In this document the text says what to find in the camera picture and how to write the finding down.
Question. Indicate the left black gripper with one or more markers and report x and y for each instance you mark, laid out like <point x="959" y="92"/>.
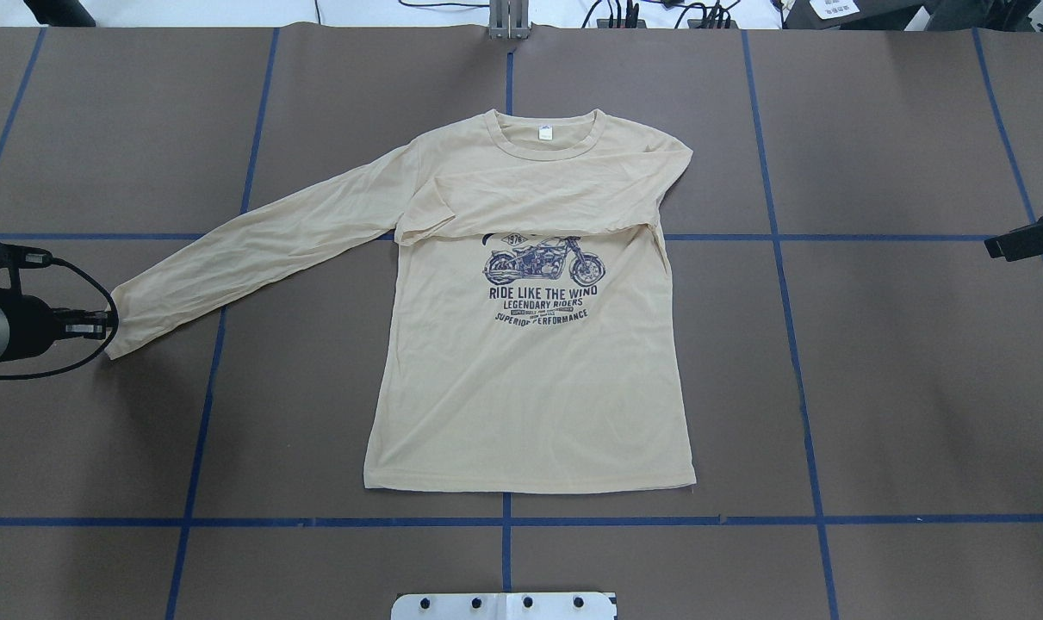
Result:
<point x="28" y="324"/>

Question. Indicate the cream long-sleeve printed shirt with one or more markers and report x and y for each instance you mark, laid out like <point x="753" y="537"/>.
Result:
<point x="531" y="346"/>

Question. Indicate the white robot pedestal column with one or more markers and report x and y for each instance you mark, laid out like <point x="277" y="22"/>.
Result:
<point x="506" y="605"/>

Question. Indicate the aluminium frame post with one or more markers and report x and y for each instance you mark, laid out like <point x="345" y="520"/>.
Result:
<point x="509" y="19"/>

